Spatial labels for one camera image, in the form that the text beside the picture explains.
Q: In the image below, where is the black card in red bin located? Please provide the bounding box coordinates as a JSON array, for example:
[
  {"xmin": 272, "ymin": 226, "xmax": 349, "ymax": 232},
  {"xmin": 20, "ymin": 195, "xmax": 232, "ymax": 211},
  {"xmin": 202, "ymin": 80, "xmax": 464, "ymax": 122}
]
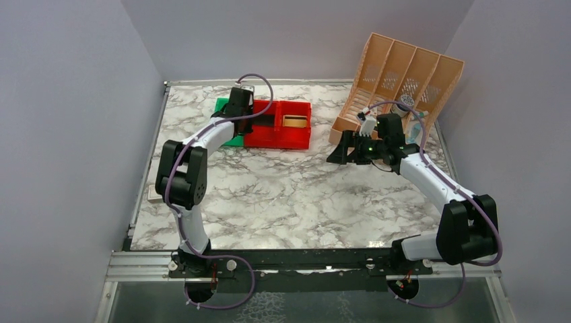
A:
[{"xmin": 252, "ymin": 114, "xmax": 275, "ymax": 127}]

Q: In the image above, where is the peach desk organizer rack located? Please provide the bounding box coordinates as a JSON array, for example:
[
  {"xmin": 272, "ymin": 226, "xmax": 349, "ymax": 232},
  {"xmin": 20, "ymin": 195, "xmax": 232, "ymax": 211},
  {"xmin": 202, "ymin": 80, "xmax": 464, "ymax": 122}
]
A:
[{"xmin": 329, "ymin": 33, "xmax": 465, "ymax": 145}]

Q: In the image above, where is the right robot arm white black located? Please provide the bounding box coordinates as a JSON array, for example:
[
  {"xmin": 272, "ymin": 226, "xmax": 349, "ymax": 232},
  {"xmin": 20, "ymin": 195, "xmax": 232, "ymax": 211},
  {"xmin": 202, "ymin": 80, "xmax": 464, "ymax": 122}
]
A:
[{"xmin": 327, "ymin": 113, "xmax": 503, "ymax": 274}]

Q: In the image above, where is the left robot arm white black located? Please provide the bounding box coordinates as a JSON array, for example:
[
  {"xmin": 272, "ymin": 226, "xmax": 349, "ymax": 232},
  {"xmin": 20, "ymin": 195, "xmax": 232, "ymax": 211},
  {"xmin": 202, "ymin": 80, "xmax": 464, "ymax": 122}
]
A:
[{"xmin": 155, "ymin": 85, "xmax": 254, "ymax": 277}]

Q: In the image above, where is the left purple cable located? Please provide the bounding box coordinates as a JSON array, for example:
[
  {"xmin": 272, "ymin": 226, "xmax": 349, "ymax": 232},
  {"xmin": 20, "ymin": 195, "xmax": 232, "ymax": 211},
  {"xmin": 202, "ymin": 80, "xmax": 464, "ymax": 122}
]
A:
[{"xmin": 164, "ymin": 73, "xmax": 274, "ymax": 311}]

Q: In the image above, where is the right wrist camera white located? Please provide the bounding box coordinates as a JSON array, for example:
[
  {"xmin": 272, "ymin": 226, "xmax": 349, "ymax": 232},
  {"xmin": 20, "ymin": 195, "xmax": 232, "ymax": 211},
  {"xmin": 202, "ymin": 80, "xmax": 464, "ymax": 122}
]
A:
[{"xmin": 356, "ymin": 107, "xmax": 377, "ymax": 137}]

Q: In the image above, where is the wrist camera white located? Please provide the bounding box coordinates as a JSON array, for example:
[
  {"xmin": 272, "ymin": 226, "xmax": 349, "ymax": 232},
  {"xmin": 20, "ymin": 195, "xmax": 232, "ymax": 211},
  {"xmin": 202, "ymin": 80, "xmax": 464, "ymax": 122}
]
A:
[
  {"xmin": 240, "ymin": 83, "xmax": 255, "ymax": 93},
  {"xmin": 356, "ymin": 107, "xmax": 377, "ymax": 137}
]

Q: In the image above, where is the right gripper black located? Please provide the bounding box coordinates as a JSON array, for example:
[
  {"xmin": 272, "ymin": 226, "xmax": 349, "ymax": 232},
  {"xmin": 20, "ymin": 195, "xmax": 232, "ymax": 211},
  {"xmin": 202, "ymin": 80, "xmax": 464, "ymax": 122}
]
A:
[{"xmin": 327, "ymin": 129, "xmax": 387, "ymax": 165}]

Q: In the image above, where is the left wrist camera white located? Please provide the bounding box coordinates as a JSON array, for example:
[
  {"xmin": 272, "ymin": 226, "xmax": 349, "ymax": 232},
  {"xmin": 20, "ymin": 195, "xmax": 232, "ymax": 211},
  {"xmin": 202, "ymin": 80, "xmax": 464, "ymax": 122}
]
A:
[{"xmin": 240, "ymin": 83, "xmax": 255, "ymax": 93}]

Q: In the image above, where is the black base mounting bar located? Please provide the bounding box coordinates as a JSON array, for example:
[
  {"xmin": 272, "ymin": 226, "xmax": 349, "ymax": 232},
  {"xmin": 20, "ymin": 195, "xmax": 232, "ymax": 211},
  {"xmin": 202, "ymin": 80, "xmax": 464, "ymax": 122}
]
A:
[{"xmin": 168, "ymin": 248, "xmax": 432, "ymax": 293}]

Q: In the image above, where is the red double plastic bin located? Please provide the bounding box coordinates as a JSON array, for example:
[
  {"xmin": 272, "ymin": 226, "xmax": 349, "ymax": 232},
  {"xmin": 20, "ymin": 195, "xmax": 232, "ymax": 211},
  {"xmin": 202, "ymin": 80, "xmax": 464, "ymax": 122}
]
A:
[{"xmin": 244, "ymin": 100, "xmax": 312, "ymax": 150}]

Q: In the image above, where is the green plastic bin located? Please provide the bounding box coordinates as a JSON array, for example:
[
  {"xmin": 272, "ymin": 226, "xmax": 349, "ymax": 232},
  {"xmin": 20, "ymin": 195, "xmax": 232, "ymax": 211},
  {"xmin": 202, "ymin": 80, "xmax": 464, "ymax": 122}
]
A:
[{"xmin": 214, "ymin": 98, "xmax": 245, "ymax": 147}]

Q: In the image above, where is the round jar patterned lid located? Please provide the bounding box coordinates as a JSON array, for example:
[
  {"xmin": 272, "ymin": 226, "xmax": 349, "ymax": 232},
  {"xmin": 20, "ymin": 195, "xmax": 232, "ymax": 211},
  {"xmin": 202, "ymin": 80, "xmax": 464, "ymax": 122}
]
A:
[{"xmin": 391, "ymin": 94, "xmax": 415, "ymax": 118}]

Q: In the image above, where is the gold card in red bin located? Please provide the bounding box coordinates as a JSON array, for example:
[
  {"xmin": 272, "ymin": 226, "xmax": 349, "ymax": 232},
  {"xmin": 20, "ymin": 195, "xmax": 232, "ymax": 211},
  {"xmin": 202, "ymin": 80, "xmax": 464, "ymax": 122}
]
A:
[{"xmin": 282, "ymin": 115, "xmax": 308, "ymax": 129}]

